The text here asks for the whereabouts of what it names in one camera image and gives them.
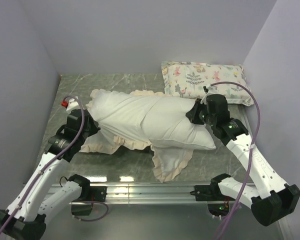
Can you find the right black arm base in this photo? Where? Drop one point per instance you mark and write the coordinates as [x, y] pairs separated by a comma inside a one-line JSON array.
[[217, 203]]

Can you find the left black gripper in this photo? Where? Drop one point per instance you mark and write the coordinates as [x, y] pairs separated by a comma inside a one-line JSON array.
[[94, 127]]

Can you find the white pillow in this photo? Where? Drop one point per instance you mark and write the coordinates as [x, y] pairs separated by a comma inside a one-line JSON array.
[[158, 120]]

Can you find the grey cream-ruffled pillowcase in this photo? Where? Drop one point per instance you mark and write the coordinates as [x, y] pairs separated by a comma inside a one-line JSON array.
[[168, 161]]

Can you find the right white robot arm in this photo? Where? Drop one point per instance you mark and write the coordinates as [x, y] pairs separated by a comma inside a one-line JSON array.
[[271, 198]]

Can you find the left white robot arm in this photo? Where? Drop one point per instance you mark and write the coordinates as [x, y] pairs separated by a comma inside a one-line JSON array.
[[26, 218]]

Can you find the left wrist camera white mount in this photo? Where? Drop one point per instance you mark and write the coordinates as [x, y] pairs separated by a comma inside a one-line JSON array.
[[70, 105]]

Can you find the aluminium mounting rail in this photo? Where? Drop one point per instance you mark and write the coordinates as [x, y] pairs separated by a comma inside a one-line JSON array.
[[156, 193]]

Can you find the floral animal print pillow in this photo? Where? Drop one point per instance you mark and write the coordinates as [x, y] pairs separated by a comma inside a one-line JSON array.
[[187, 80]]

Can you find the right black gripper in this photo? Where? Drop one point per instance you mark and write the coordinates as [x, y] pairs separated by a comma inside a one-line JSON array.
[[193, 114]]

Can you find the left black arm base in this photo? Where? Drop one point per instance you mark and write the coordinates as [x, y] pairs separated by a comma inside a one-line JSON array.
[[88, 197]]

